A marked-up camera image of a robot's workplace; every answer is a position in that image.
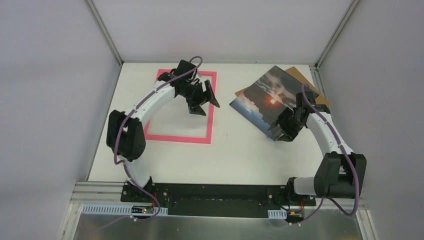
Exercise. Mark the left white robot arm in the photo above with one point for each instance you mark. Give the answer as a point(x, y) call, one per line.
point(126, 129)

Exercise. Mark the sunset landscape photo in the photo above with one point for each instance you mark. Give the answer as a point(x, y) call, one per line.
point(266, 98)

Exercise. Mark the brown fibreboard backing board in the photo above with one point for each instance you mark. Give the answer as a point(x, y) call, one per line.
point(294, 72)

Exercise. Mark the white cable duct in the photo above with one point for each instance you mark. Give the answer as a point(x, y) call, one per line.
point(123, 210)
point(277, 214)

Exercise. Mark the aluminium front rail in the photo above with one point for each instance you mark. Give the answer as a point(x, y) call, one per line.
point(110, 193)

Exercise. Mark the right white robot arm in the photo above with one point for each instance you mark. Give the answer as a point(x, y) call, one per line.
point(341, 172)

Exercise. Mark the right white cable duct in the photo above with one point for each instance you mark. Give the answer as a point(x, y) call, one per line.
point(277, 214)

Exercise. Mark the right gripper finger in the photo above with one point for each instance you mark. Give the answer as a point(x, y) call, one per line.
point(287, 136)
point(278, 120)

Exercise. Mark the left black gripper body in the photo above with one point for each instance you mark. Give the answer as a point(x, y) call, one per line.
point(200, 96)

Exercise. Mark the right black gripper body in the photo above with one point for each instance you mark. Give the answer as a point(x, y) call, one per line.
point(286, 127)

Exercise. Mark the pink wooden photo frame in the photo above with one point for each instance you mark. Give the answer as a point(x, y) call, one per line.
point(174, 123)

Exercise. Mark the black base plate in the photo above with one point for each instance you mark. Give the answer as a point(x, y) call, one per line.
point(217, 200)

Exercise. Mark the left white cable duct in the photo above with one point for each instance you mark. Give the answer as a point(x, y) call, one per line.
point(123, 210)

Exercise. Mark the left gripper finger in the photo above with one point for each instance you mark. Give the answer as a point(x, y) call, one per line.
point(209, 93)
point(196, 110)

